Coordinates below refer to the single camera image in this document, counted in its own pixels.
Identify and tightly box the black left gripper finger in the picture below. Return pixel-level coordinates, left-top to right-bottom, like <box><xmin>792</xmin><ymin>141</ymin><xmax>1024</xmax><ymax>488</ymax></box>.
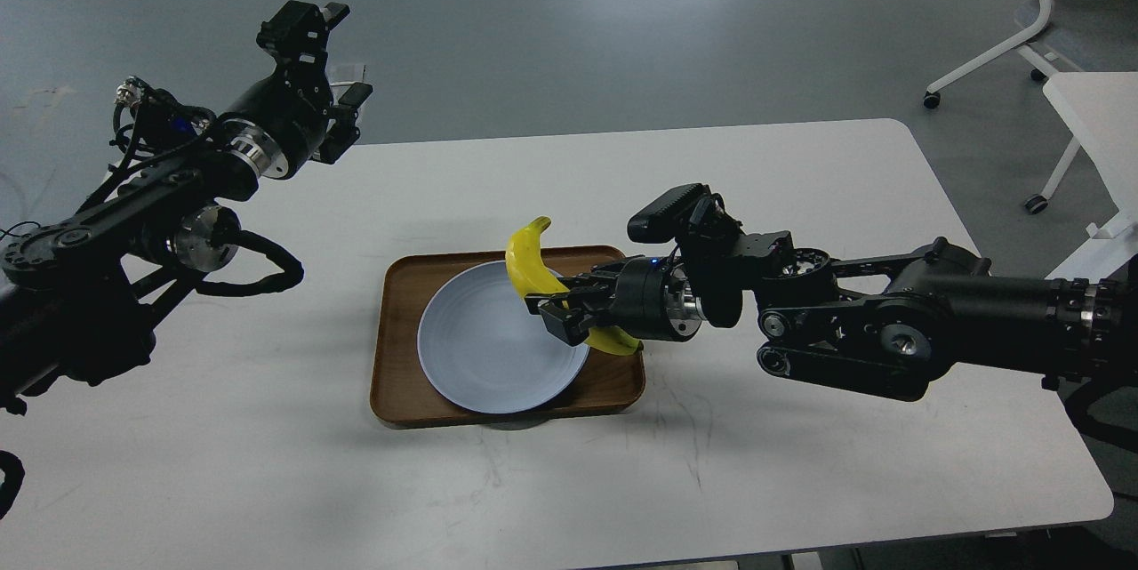
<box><xmin>318</xmin><ymin>81</ymin><xmax>373</xmax><ymax>165</ymax></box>
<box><xmin>256</xmin><ymin>0</ymin><xmax>352</xmax><ymax>81</ymax></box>

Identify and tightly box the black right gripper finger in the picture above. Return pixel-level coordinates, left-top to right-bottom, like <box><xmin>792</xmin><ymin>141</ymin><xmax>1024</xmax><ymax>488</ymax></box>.
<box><xmin>538</xmin><ymin>301</ymin><xmax>622</xmax><ymax>348</ymax></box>
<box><xmin>523</xmin><ymin>263</ymin><xmax>627</xmax><ymax>316</ymax></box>

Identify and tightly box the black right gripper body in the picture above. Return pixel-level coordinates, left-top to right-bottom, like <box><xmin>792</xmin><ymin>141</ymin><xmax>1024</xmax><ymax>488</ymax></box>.
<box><xmin>611</xmin><ymin>255</ymin><xmax>703</xmax><ymax>342</ymax></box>

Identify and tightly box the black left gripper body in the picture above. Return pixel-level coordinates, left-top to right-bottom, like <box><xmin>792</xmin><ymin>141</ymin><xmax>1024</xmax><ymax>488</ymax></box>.
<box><xmin>220</xmin><ymin>63</ymin><xmax>333</xmax><ymax>180</ymax></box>

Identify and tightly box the yellow banana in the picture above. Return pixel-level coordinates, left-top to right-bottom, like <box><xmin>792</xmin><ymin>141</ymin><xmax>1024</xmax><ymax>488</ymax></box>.
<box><xmin>505</xmin><ymin>216</ymin><xmax>642</xmax><ymax>356</ymax></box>

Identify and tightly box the light blue plate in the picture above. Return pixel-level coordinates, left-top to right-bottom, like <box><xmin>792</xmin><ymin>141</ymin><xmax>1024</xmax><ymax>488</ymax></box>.
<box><xmin>417</xmin><ymin>261</ymin><xmax>589</xmax><ymax>415</ymax></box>

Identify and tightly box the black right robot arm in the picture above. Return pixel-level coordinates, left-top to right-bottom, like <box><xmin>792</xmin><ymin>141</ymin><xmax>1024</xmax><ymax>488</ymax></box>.
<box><xmin>508</xmin><ymin>182</ymin><xmax>1135</xmax><ymax>451</ymax></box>

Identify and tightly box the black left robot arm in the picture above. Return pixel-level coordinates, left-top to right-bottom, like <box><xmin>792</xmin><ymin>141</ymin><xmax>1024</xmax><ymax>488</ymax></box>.
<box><xmin>1</xmin><ymin>0</ymin><xmax>373</xmax><ymax>415</ymax></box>

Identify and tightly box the white tape on floor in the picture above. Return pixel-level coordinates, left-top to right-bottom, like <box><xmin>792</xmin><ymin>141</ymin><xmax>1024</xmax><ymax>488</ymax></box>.
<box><xmin>325</xmin><ymin>61</ymin><xmax>373</xmax><ymax>104</ymax></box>

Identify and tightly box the brown wooden tray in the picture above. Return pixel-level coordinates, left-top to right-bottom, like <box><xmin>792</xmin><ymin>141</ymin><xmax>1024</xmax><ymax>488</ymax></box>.
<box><xmin>370</xmin><ymin>250</ymin><xmax>646</xmax><ymax>428</ymax></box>

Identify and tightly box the white side table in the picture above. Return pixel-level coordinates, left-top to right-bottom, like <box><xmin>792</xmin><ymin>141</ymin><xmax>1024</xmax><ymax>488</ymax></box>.
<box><xmin>1042</xmin><ymin>72</ymin><xmax>1137</xmax><ymax>282</ymax></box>

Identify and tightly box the white office chair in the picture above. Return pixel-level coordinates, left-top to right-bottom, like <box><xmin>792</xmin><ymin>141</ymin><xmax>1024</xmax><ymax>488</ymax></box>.
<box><xmin>923</xmin><ymin>0</ymin><xmax>1135</xmax><ymax>109</ymax></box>

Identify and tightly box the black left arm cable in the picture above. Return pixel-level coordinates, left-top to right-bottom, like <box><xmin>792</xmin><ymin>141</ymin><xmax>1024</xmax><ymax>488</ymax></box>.
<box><xmin>196</xmin><ymin>230</ymin><xmax>305</xmax><ymax>298</ymax></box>

